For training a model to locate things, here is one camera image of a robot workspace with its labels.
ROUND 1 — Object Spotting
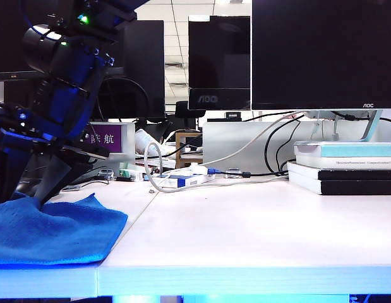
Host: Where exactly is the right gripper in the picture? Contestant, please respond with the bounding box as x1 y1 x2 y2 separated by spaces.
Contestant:
0 80 111 210

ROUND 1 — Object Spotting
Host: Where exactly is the blue microfibre rag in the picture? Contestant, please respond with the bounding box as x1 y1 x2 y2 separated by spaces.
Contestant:
0 187 129 270

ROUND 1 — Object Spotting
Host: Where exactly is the purple name sign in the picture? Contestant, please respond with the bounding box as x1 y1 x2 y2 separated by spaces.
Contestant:
87 125 123 153

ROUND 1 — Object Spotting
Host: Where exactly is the green and white box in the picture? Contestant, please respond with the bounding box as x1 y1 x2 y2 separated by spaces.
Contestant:
119 169 145 183

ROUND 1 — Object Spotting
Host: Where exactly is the white plastic bag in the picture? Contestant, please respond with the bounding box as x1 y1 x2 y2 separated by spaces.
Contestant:
135 128 171 156

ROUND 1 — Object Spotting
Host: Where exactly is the wooden shelf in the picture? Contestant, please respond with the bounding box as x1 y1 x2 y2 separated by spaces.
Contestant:
175 132 204 169

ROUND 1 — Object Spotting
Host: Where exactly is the blue and white box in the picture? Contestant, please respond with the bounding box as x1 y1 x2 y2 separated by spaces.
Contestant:
150 173 217 189

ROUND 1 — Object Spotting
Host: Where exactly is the black monitor with black stand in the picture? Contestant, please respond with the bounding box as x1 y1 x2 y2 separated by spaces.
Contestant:
0 0 126 105

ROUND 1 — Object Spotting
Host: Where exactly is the dark background monitor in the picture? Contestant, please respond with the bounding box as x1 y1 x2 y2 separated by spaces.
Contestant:
97 20 166 122

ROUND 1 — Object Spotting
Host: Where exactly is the grey partition panel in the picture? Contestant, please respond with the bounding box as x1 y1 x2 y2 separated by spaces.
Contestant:
202 121 373 175

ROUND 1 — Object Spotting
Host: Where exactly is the small black AOC monitor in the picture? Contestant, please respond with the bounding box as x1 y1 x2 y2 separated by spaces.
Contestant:
188 15 251 110

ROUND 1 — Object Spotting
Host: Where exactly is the white book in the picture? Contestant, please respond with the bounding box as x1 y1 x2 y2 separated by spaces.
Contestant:
295 155 391 170

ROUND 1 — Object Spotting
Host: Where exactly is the large AOC monitor silver stand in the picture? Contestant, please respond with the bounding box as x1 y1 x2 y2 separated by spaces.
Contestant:
251 0 391 143

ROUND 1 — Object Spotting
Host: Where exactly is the teal book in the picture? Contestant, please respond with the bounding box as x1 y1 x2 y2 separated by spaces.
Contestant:
292 141 391 158

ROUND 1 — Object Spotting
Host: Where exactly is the beige looped cable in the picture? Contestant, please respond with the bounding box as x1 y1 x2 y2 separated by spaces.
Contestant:
143 141 289 194

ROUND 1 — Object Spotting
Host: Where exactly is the long looping black cable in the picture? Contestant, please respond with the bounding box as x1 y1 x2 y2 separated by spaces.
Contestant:
99 77 151 123

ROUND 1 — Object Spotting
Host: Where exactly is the black cable with blue plug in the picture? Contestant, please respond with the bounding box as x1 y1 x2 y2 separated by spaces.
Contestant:
207 168 289 177

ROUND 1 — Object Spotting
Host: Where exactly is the beige cable with white plug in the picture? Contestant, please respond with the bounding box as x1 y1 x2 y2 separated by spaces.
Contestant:
190 110 306 175

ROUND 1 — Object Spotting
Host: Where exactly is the thick black cable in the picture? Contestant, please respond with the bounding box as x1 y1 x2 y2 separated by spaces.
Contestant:
264 114 305 177

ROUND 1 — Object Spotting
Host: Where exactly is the thin black cable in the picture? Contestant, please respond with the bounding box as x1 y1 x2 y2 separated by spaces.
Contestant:
275 119 302 173

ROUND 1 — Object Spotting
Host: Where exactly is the black monitor power cable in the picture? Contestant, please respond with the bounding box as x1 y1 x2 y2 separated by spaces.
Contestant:
329 110 391 130

